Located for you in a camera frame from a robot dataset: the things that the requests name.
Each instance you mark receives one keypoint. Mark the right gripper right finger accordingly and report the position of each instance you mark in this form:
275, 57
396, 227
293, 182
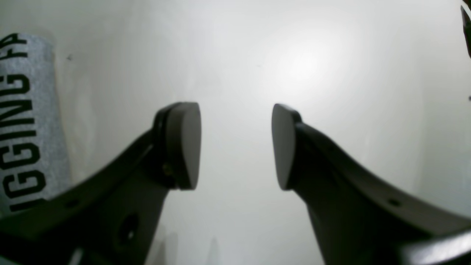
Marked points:
358, 218

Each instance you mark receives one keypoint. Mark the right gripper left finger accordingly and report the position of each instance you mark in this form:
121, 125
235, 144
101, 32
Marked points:
111, 218

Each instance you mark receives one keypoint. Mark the grey T-shirt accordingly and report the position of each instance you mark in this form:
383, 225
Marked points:
34, 164

